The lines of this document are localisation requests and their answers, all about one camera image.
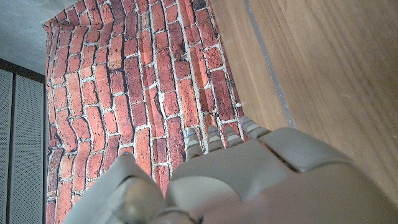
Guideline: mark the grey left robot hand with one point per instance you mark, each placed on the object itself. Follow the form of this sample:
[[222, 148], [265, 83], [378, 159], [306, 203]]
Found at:
[[264, 186]]

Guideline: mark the grey tape outline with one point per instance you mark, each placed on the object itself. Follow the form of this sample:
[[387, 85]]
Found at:
[[270, 71]]

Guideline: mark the red brick print backdrop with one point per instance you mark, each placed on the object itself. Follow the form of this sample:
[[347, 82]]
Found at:
[[140, 77]]

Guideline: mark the dark perforated wall panel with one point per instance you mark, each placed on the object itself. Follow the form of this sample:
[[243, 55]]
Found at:
[[25, 140]]

